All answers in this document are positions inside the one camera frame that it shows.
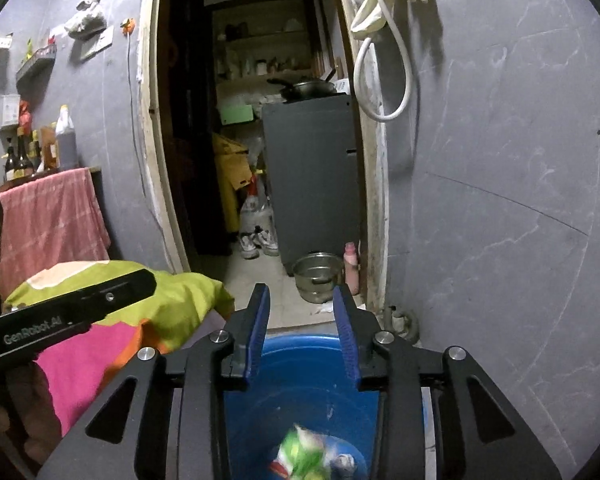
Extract blue plastic bucket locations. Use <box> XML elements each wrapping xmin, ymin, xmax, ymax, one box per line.
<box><xmin>224</xmin><ymin>335</ymin><xmax>379</xmax><ymax>479</ymax></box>

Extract green white wrapper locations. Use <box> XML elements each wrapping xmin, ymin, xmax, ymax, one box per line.
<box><xmin>268</xmin><ymin>425</ymin><xmax>360</xmax><ymax>480</ymax></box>

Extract person left hand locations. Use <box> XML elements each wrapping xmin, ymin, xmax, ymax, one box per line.
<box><xmin>0</xmin><ymin>362</ymin><xmax>62</xmax><ymax>466</ymax></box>

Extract colourful patchwork table cloth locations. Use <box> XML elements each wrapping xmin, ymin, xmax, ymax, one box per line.
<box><xmin>6</xmin><ymin>260</ymin><xmax>235</xmax><ymax>434</ymax></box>

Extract pink checked cloth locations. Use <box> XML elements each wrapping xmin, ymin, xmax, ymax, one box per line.
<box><xmin>0</xmin><ymin>168</ymin><xmax>110</xmax><ymax>298</ymax></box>

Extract pink bottle on floor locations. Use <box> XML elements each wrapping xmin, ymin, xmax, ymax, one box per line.
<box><xmin>343</xmin><ymin>242</ymin><xmax>360</xmax><ymax>296</ymax></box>

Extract steel pot on floor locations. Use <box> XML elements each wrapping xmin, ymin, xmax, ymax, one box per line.
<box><xmin>292</xmin><ymin>252</ymin><xmax>343</xmax><ymax>304</ymax></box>

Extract dark sauce bottle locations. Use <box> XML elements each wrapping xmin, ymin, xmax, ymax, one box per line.
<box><xmin>4</xmin><ymin>138</ymin><xmax>17</xmax><ymax>182</ymax></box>

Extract white-capped large jug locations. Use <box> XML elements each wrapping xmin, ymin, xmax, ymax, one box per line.
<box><xmin>55</xmin><ymin>104</ymin><xmax>79</xmax><ymax>170</ymax></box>

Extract white sneakers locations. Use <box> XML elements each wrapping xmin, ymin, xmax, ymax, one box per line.
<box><xmin>238</xmin><ymin>226</ymin><xmax>279</xmax><ymax>260</ymax></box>

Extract grey cabinet in doorway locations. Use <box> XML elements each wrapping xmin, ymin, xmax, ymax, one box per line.
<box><xmin>262</xmin><ymin>94</ymin><xmax>362</xmax><ymax>274</ymax></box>

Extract yellow bag in closet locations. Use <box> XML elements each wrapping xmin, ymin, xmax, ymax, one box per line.
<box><xmin>212</xmin><ymin>133</ymin><xmax>252</xmax><ymax>233</ymax></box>

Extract black wok pan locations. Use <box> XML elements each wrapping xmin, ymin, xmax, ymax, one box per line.
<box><xmin>266</xmin><ymin>68</ymin><xmax>337</xmax><ymax>103</ymax></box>

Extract green box on shelf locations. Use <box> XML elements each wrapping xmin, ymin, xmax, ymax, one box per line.
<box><xmin>219</xmin><ymin>104</ymin><xmax>254</xmax><ymax>125</ymax></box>

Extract wall spice shelf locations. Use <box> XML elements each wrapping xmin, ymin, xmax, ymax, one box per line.
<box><xmin>16</xmin><ymin>44</ymin><xmax>57</xmax><ymax>84</ymax></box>

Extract wall socket plate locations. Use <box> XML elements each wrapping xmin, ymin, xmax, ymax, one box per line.
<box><xmin>79</xmin><ymin>26</ymin><xmax>114</xmax><ymax>62</ymax></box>

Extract white plastic bag on wall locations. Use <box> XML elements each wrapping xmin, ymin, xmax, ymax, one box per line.
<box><xmin>64</xmin><ymin>0</ymin><xmax>108</xmax><ymax>41</ymax></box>

